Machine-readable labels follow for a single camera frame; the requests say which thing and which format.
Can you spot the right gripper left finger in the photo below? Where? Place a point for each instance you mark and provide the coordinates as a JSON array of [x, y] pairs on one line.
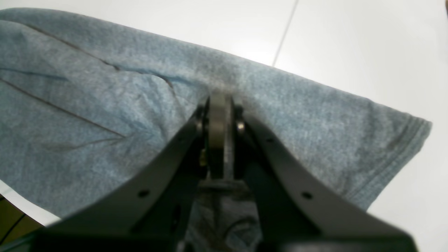
[[150, 213]]

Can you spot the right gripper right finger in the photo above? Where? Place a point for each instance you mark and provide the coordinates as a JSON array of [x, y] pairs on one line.
[[297, 213]]

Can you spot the grey t-shirt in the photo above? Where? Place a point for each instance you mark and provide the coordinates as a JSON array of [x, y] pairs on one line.
[[87, 104]]

